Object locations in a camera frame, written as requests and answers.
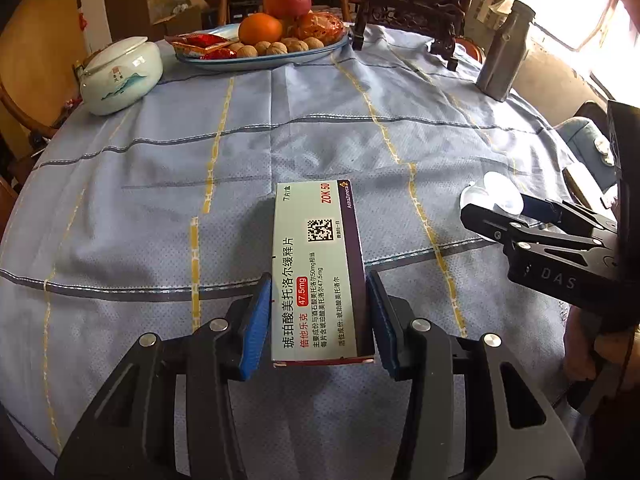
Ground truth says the white ceramic lidded jar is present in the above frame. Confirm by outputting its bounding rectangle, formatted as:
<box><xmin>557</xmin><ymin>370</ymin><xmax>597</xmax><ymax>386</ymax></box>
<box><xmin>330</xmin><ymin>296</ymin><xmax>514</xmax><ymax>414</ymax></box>
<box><xmin>79</xmin><ymin>36</ymin><xmax>163</xmax><ymax>116</ymax></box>

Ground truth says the white medicine box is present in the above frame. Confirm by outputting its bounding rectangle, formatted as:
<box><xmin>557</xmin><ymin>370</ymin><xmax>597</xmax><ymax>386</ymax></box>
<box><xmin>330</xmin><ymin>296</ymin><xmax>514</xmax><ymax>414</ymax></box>
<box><xmin>271</xmin><ymin>180</ymin><xmax>375</xmax><ymax>367</ymax></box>

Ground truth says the red candy packet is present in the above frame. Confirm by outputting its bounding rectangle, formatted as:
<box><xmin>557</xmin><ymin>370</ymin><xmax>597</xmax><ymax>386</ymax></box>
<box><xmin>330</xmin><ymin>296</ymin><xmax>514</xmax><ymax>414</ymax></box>
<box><xmin>164</xmin><ymin>32</ymin><xmax>236</xmax><ymax>61</ymax></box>

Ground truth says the blue fruit plate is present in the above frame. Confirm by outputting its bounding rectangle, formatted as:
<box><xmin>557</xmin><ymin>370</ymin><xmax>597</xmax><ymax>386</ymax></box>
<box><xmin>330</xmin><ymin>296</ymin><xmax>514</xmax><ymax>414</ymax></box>
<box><xmin>174</xmin><ymin>24</ymin><xmax>349</xmax><ymax>73</ymax></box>

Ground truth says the person right hand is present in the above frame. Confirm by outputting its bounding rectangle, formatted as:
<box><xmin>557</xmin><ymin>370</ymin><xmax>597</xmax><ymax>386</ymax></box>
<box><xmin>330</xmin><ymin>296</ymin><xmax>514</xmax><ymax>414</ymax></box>
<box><xmin>563</xmin><ymin>306</ymin><xmax>639</xmax><ymax>390</ymax></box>

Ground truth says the netted tangerine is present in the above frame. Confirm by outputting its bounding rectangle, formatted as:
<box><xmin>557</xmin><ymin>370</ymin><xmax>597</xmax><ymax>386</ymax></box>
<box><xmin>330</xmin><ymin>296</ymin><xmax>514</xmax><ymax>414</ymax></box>
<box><xmin>293</xmin><ymin>12</ymin><xmax>345</xmax><ymax>46</ymax></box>

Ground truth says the wooden armchair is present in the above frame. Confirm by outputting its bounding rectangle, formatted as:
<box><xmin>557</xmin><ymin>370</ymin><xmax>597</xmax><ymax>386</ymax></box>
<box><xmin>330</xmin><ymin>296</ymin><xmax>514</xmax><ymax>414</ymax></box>
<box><xmin>1</xmin><ymin>86</ymin><xmax>72</xmax><ymax>226</ymax></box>

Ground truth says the grey metal bottle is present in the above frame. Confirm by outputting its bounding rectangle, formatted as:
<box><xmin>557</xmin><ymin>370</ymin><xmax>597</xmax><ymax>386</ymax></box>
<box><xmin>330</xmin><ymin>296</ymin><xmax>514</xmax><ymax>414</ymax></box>
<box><xmin>476</xmin><ymin>0</ymin><xmax>535</xmax><ymax>102</ymax></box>

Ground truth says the orange fruit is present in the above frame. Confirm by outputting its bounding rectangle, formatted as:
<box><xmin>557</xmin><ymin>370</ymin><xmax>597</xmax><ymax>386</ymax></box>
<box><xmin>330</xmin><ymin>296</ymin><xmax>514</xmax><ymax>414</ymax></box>
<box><xmin>238</xmin><ymin>13</ymin><xmax>283</xmax><ymax>46</ymax></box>

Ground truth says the blue striped tablecloth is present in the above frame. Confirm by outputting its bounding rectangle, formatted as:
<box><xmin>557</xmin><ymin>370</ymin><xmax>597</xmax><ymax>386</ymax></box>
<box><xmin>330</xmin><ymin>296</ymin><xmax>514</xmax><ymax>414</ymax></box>
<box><xmin>1</xmin><ymin>27</ymin><xmax>573</xmax><ymax>479</ymax></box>

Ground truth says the red apple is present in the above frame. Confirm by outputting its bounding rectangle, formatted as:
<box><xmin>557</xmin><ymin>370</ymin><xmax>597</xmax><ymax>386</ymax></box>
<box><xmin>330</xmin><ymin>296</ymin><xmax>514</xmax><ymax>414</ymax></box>
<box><xmin>262</xmin><ymin>0</ymin><xmax>311</xmax><ymax>20</ymax></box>

